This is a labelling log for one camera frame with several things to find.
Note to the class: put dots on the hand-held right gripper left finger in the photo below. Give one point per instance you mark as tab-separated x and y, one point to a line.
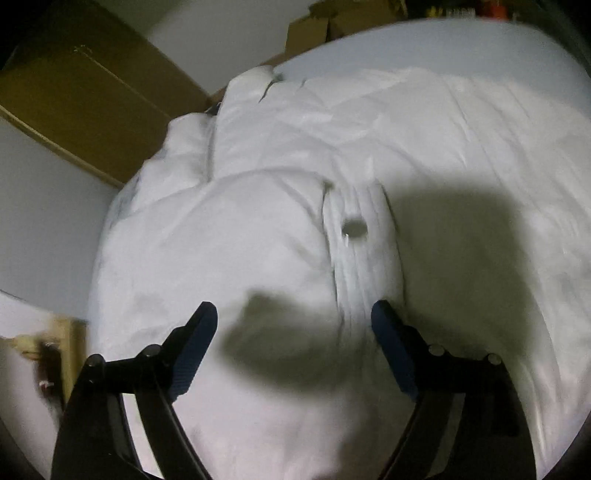
196	350

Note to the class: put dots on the wooden stand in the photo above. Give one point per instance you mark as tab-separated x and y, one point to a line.
74	350

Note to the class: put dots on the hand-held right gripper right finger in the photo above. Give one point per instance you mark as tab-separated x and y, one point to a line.
392	344

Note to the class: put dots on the wooden wardrobe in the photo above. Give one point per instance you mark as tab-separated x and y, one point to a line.
69	92

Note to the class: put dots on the white padded jacket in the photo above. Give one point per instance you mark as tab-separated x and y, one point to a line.
277	230

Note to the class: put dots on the large open cardboard box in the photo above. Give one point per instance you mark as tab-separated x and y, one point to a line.
304	32

